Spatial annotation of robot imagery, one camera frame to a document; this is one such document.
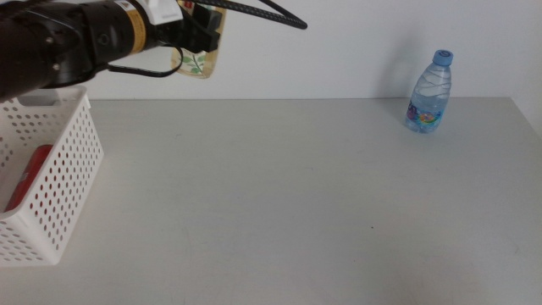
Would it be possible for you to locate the yellow tea bottle green label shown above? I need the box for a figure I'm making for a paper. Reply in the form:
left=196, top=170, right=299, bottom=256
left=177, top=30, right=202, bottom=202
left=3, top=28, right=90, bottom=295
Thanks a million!
left=170, top=0, right=228, bottom=80

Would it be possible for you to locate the red cola can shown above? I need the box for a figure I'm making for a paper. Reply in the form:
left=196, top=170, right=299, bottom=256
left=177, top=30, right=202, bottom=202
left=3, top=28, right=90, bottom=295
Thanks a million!
left=3, top=144, right=55, bottom=214

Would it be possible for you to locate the clear water bottle blue cap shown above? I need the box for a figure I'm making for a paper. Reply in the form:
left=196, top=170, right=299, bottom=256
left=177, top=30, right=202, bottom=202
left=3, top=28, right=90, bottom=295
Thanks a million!
left=405, top=49, right=454, bottom=135

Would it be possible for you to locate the white perforated plastic basket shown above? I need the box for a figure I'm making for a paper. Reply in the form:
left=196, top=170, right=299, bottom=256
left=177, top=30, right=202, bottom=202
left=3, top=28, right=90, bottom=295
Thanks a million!
left=0, top=86, right=105, bottom=267

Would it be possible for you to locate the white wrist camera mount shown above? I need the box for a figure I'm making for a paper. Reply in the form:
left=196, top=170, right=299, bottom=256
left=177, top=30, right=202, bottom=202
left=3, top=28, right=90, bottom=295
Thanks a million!
left=137, top=0, right=184, bottom=25

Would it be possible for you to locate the thin black cable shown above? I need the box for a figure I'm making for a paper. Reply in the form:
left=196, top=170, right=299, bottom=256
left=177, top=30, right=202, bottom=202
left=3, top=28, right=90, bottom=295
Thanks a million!
left=105, top=45, right=185, bottom=79

